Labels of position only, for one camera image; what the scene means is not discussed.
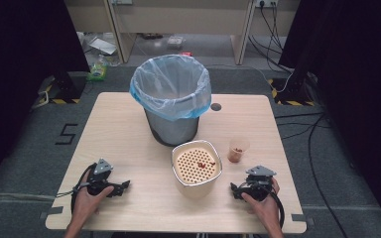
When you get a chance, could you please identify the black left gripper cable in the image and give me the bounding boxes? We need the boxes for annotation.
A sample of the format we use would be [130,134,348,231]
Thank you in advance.
[56,163,97,214]

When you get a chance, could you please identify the small clear plastic box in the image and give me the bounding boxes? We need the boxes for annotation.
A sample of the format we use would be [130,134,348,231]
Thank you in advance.
[166,35,186,48]

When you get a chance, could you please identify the beige container with strainer insert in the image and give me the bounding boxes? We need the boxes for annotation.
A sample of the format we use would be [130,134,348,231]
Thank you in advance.
[171,139,223,200]

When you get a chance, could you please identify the person's right hand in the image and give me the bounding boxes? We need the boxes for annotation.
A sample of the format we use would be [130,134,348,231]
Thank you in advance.
[240,178,282,231]

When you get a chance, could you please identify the black stand base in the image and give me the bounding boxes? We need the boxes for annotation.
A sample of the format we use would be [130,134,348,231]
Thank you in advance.
[48,70,87,101]
[271,65,316,104]

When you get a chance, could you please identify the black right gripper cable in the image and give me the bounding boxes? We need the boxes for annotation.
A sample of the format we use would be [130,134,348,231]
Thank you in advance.
[268,186,286,230]

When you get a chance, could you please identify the black floor cables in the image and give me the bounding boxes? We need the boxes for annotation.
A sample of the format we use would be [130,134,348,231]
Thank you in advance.
[273,111,349,238]

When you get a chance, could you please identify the dark curtain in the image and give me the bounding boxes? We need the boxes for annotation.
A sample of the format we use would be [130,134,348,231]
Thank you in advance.
[278,0,381,229]
[0,0,91,196]

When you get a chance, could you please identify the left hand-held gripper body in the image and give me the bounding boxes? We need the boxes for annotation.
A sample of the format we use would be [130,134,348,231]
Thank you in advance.
[85,158,120,198]

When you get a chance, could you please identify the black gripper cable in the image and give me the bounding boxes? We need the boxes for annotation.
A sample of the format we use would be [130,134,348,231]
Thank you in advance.
[56,163,97,214]
[268,186,286,230]

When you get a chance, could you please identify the red scraps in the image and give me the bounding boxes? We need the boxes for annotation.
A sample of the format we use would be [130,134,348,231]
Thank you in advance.
[195,161,217,170]

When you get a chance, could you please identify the white floor cable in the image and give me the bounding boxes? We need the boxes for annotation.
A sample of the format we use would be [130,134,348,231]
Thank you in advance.
[206,62,295,94]

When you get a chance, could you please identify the person's left hand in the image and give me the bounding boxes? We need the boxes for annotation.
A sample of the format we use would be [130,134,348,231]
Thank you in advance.
[73,171,115,222]

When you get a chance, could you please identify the small clear plastic cup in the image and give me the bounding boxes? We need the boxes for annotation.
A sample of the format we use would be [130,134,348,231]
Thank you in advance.
[227,137,251,164]

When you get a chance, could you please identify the white wall power strip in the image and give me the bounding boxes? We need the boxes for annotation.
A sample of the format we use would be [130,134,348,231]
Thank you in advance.
[254,0,279,9]

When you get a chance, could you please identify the blue plastic bin liner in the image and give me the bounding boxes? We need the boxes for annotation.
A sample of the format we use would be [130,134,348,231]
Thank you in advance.
[129,54,213,122]

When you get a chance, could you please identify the grey trash bin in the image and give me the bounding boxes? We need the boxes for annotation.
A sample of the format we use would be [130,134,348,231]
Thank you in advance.
[144,107,200,148]

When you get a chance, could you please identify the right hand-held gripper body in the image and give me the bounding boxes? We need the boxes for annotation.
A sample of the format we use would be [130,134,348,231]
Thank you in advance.
[236,165,278,202]

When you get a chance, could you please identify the black hanging power cables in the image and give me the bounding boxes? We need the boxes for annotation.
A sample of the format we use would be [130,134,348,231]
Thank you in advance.
[247,2,294,74]

